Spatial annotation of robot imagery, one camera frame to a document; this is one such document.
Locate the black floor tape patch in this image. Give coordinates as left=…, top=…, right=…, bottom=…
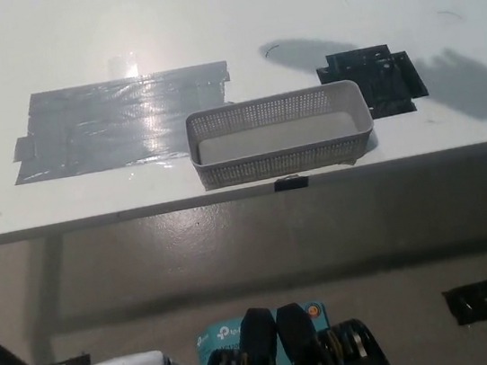
left=31, top=352, right=92, bottom=365
left=440, top=278, right=487, bottom=327

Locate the teal tp-link box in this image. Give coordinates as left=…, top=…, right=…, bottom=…
left=192, top=298, right=334, bottom=365

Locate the small black tape strip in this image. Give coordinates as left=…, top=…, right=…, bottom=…
left=273, top=173, right=311, bottom=193

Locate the grey perforated plastic basket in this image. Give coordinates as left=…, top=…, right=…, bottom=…
left=182, top=76, right=380, bottom=193

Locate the grey duct tape patch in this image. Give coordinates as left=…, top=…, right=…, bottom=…
left=0, top=59, right=243, bottom=185

